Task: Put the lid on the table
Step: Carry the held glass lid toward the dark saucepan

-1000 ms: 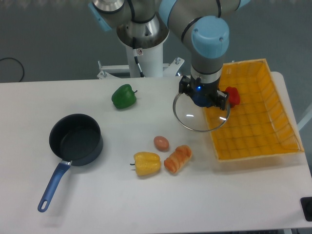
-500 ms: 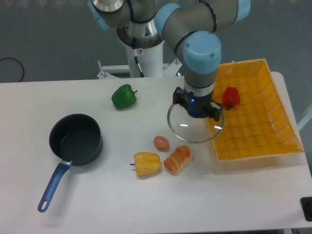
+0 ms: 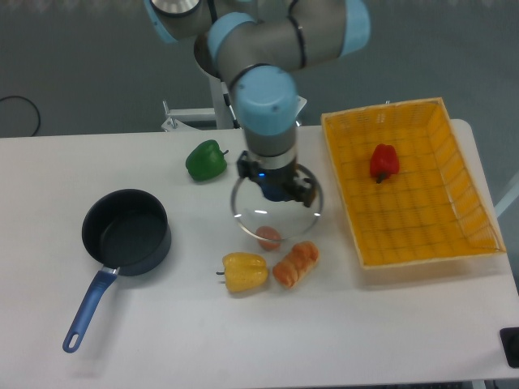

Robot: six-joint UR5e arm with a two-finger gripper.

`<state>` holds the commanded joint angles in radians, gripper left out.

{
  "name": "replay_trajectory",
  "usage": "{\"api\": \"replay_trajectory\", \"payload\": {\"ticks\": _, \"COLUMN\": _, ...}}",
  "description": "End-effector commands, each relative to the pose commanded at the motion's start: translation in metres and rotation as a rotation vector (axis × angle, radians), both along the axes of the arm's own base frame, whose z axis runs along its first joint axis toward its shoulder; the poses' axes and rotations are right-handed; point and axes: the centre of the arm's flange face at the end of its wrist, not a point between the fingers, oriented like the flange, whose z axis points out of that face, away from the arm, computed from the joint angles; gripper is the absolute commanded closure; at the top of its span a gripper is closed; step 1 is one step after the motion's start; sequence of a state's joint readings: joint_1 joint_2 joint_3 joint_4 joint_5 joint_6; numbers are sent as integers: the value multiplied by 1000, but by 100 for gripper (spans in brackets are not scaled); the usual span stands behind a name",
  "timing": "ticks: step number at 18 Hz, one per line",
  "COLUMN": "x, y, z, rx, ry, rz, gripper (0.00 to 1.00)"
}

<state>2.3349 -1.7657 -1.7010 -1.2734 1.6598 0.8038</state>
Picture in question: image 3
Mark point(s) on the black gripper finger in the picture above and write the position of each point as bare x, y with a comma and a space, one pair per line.
245, 165
302, 189

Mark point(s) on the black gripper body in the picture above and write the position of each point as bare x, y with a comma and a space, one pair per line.
273, 175

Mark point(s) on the glass lid blue knob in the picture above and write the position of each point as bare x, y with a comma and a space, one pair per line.
289, 218

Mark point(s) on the dark saucepan blue handle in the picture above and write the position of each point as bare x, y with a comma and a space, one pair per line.
128, 233

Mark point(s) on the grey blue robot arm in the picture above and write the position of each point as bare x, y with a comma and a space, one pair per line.
254, 59

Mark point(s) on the green bell pepper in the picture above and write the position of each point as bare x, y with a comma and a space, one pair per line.
206, 161

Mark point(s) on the brown egg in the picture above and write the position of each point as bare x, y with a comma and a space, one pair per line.
269, 238

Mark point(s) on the orange croissant bread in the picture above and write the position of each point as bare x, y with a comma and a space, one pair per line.
293, 268

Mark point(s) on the red bell pepper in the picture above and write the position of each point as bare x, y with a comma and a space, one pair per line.
384, 162

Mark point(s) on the yellow bell pepper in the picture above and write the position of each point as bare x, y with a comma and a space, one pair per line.
243, 271

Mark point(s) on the yellow wicker basket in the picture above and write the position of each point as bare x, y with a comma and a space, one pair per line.
432, 210

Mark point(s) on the black device at edge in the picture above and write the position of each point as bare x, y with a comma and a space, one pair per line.
510, 341

